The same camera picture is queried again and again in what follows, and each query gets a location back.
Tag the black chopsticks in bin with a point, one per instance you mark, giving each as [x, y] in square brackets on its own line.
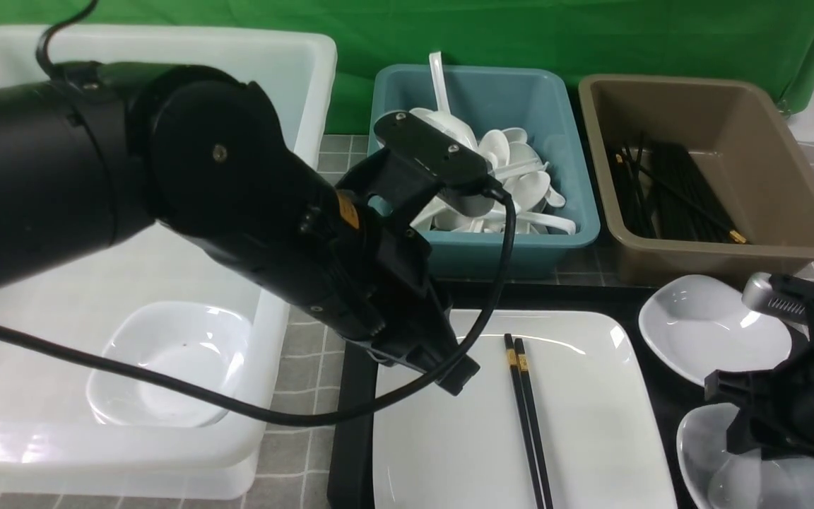
[663, 194]

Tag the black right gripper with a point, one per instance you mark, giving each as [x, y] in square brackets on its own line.
[775, 406]

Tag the white square bowl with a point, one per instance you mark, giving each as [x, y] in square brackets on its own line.
[193, 342]

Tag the large white plastic bin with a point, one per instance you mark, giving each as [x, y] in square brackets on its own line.
[53, 452]

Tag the large white square plate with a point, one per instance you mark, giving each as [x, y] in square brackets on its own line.
[601, 441]

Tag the teal plastic bin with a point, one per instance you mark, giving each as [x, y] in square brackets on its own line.
[488, 98]

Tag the white plastic spoon upright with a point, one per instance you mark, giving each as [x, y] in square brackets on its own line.
[438, 80]

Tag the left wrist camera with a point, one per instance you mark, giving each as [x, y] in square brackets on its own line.
[458, 173]

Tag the brown plastic bin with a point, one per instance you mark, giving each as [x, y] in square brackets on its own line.
[744, 149]

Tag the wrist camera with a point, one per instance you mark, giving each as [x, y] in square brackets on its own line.
[458, 173]
[782, 296]

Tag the black serving tray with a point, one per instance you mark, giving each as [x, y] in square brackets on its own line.
[350, 478]

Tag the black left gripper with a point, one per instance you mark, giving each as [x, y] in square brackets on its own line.
[360, 268]

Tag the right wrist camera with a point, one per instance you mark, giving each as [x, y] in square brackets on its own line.
[782, 296]

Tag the green backdrop cloth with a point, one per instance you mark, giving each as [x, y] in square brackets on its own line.
[767, 43]

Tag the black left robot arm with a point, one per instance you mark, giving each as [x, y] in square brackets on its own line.
[94, 158]

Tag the pile of white spoons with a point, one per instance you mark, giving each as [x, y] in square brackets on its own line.
[515, 165]

